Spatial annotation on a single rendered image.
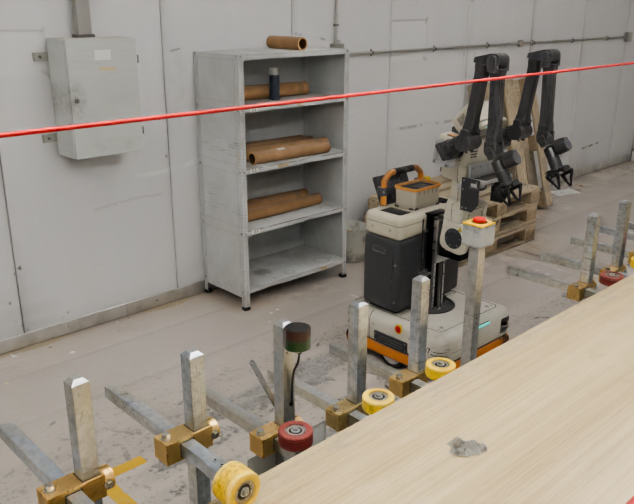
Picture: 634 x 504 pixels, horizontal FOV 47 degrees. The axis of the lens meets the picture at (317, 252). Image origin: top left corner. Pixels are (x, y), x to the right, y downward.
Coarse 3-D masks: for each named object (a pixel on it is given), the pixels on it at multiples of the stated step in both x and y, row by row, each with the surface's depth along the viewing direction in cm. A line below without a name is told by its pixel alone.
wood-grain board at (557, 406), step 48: (624, 288) 250; (528, 336) 214; (576, 336) 214; (624, 336) 214; (432, 384) 187; (480, 384) 187; (528, 384) 187; (576, 384) 187; (624, 384) 187; (384, 432) 166; (432, 432) 166; (480, 432) 166; (528, 432) 166; (576, 432) 166; (624, 432) 166; (288, 480) 149; (336, 480) 149; (384, 480) 149; (432, 480) 149; (480, 480) 149; (528, 480) 149; (576, 480) 149; (624, 480) 149
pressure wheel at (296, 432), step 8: (288, 424) 168; (296, 424) 168; (304, 424) 168; (280, 432) 164; (288, 432) 165; (296, 432) 165; (304, 432) 164; (312, 432) 165; (280, 440) 164; (288, 440) 162; (296, 440) 162; (304, 440) 163; (312, 440) 165; (288, 448) 163; (296, 448) 163; (304, 448) 163
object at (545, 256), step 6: (546, 252) 308; (540, 258) 308; (546, 258) 306; (552, 258) 304; (558, 258) 302; (564, 258) 301; (570, 258) 301; (558, 264) 303; (564, 264) 301; (570, 264) 299; (576, 264) 297; (594, 270) 292; (624, 276) 283
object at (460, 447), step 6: (456, 438) 160; (450, 444) 161; (456, 444) 160; (462, 444) 160; (468, 444) 159; (474, 444) 158; (480, 444) 159; (450, 450) 158; (456, 450) 157; (462, 450) 157; (468, 450) 157; (474, 450) 158; (480, 450) 158; (486, 450) 159; (468, 456) 157
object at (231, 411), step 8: (208, 392) 190; (216, 392) 190; (208, 400) 189; (216, 400) 187; (224, 400) 187; (216, 408) 187; (224, 408) 184; (232, 408) 183; (240, 408) 183; (224, 416) 185; (232, 416) 182; (240, 416) 179; (248, 416) 179; (240, 424) 180; (248, 424) 177; (256, 424) 176; (264, 424) 176; (248, 432) 178; (280, 448) 169; (288, 456) 167
